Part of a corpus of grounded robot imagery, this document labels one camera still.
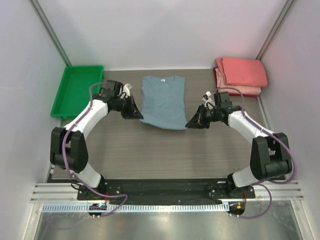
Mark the light pink folded shirt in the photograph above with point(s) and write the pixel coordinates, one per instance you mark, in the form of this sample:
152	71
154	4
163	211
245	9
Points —
231	89

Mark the aluminium corner post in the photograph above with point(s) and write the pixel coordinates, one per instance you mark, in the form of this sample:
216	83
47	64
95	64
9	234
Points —
50	31
283	14

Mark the right aluminium corner post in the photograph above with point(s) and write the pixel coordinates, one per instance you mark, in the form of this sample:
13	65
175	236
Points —
283	14

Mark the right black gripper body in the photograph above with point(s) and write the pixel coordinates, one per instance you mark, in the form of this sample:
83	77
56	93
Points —
203	118

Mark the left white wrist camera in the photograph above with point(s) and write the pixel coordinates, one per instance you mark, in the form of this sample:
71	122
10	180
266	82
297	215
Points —
126	91

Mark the left aluminium corner post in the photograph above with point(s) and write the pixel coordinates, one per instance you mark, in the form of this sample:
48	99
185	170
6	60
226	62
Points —
50	31

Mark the green plastic tray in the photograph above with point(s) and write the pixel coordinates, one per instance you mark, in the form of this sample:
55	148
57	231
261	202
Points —
73	92

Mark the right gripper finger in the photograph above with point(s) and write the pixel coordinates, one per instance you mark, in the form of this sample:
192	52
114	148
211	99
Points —
195	125
197	117

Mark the aluminium rail frame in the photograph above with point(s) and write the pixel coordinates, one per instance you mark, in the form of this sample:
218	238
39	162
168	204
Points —
58	192

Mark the blue grey t shirt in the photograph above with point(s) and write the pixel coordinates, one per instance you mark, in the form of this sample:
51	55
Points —
163	103

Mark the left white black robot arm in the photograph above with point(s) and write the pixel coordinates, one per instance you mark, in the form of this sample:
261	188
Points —
68	148

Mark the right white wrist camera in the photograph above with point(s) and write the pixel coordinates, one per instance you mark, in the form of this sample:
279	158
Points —
209	103

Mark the top coral folded shirt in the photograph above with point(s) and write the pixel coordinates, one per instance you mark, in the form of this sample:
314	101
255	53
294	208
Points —
242	72

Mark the white slotted cable duct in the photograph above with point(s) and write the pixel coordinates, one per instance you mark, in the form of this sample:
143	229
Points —
99	208

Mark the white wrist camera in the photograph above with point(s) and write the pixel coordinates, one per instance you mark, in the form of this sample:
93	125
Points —
209	103
126	91

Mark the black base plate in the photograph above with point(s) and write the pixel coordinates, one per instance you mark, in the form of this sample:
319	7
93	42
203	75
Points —
169	192

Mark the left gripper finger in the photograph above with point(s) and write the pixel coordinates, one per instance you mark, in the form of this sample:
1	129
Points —
133	107
133	117

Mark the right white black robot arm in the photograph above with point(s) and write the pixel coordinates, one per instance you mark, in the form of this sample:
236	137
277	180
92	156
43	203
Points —
270	154

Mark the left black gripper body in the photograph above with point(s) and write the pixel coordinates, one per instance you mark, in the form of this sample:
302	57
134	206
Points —
125	106

